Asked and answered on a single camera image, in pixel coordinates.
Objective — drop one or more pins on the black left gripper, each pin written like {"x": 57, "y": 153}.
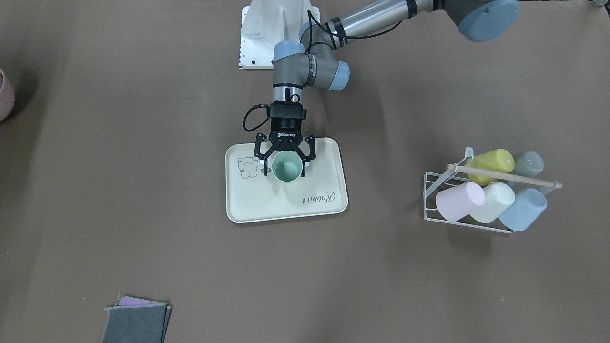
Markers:
{"x": 286, "y": 135}

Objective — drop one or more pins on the white cup rack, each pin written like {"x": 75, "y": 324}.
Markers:
{"x": 456, "y": 174}

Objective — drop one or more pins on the green cup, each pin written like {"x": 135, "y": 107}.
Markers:
{"x": 287, "y": 166}

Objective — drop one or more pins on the cream rabbit tray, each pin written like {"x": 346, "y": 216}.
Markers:
{"x": 255, "y": 196}

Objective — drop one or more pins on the cream white cup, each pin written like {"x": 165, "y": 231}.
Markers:
{"x": 499, "y": 197}

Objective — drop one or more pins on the pink bowl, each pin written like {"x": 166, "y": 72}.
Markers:
{"x": 7, "y": 96}

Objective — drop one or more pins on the light blue cup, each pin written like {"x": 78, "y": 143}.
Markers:
{"x": 526, "y": 208}

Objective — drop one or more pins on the grey cup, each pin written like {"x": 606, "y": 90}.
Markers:
{"x": 527, "y": 164}

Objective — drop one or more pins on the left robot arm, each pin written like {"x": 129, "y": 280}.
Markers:
{"x": 309, "y": 61}

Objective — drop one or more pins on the yellow cup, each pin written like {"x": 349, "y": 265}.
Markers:
{"x": 499, "y": 160}

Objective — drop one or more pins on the pink cup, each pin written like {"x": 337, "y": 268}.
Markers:
{"x": 461, "y": 200}

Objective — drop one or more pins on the grey folded cloth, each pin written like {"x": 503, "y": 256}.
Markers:
{"x": 136, "y": 320}

